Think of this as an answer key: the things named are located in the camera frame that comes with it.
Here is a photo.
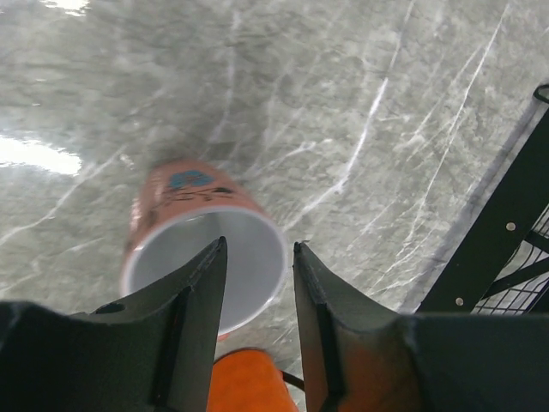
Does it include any orange mug black handle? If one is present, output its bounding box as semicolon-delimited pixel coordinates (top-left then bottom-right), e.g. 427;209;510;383
207;348;305;412

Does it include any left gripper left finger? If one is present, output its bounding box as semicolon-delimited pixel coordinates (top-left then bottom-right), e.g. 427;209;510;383
1;239;227;411

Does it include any salmon flower mug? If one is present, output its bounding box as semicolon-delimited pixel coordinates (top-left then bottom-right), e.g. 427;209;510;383
119;160;288;339

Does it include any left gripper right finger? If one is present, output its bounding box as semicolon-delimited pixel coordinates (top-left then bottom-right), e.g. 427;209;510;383
293;243;548;411

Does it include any black wire dish rack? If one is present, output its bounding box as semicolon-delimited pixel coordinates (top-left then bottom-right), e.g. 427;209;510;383
418;83;549;317

